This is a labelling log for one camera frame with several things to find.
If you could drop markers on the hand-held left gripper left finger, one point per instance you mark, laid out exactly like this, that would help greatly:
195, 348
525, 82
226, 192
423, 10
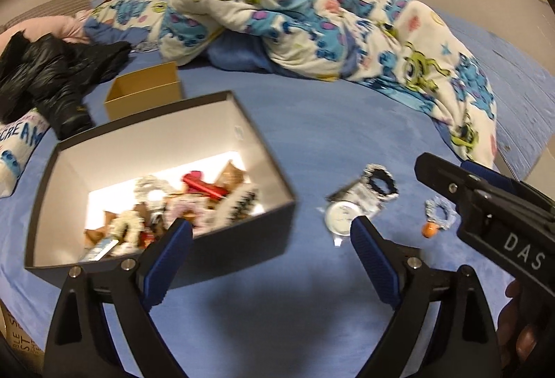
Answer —
169, 256

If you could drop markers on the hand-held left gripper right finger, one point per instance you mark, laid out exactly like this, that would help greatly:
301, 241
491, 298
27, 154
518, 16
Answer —
373, 261

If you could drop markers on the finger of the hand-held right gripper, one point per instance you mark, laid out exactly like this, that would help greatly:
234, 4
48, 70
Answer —
485, 174
442, 176

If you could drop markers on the black storage box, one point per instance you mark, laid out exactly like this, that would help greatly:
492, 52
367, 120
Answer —
243, 243

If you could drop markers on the person's right hand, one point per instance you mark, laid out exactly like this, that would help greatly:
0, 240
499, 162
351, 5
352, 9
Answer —
514, 330

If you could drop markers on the blue lace scrunchie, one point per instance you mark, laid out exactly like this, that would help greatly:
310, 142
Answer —
433, 204

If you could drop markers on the black scrunchie with cat charm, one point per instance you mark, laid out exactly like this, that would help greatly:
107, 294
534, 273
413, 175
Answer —
392, 183

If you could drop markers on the round badge in labelled bag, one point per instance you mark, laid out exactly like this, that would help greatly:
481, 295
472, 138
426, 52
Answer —
342, 217

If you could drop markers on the orange ball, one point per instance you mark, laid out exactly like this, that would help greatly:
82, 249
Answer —
429, 230

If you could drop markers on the white lace scrunchie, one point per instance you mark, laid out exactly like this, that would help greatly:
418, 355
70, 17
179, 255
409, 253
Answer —
149, 187

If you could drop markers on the red packet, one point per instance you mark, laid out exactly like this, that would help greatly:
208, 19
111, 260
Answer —
201, 183

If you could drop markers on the black and white striped accessory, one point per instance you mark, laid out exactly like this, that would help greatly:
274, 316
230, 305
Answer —
238, 202

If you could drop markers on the blue ribbed bed pad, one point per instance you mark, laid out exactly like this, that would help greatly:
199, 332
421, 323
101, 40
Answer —
520, 79

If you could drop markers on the brown snack packet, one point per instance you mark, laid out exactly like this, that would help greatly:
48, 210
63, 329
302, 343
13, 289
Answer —
230, 174

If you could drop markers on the blue fleece bed sheet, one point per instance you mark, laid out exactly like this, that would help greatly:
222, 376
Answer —
303, 135

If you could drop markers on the gold cardboard box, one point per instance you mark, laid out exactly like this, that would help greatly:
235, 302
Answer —
143, 105

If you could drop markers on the brown cardboard box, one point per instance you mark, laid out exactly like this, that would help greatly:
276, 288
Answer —
17, 330

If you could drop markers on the white printed pillow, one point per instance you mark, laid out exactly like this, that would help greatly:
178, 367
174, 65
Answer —
17, 144

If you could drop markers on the cartoon monster printed blanket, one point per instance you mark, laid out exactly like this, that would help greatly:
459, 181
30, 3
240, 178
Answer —
303, 14

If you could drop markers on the black puffer jacket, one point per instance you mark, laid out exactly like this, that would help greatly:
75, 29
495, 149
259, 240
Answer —
52, 74

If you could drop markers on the pink cloth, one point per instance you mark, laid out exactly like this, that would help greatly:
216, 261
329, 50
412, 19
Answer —
52, 24

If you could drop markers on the grey striped cushion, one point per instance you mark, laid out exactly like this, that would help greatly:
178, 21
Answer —
47, 7

